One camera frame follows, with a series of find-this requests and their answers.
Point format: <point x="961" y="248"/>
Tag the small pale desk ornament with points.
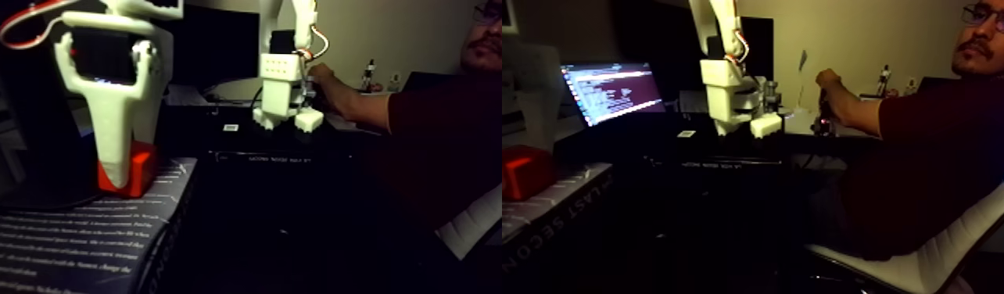
<point x="395" y="82"/>

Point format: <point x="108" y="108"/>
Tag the small dark figurine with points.
<point x="369" y="74"/>

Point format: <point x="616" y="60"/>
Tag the black box with white print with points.
<point x="59" y="246"/>

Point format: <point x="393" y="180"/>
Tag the red cube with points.
<point x="145" y="168"/>

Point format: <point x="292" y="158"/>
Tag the wide black monitor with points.
<point x="215" y="41"/>

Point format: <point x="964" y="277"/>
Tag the laptop with lit screen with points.
<point x="613" y="90"/>

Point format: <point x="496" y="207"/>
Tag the small white tag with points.
<point x="231" y="127"/>

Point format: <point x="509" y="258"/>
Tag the person's right hand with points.
<point x="325" y="80"/>

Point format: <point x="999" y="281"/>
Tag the person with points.
<point x="444" y="139"/>

